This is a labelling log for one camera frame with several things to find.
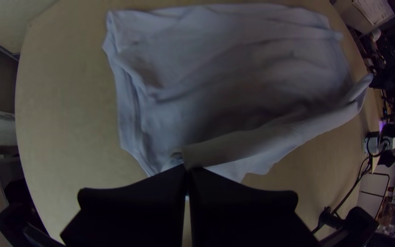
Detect light grey t-shirt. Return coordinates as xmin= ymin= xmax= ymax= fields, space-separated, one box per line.
xmin=101 ymin=2 xmax=374 ymax=183

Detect black cable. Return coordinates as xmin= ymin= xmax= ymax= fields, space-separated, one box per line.
xmin=311 ymin=155 xmax=374 ymax=235

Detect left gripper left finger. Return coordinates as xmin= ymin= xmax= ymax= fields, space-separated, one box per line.
xmin=59 ymin=164 xmax=187 ymax=247

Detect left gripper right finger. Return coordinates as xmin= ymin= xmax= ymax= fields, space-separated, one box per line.
xmin=188 ymin=167 xmax=319 ymax=247

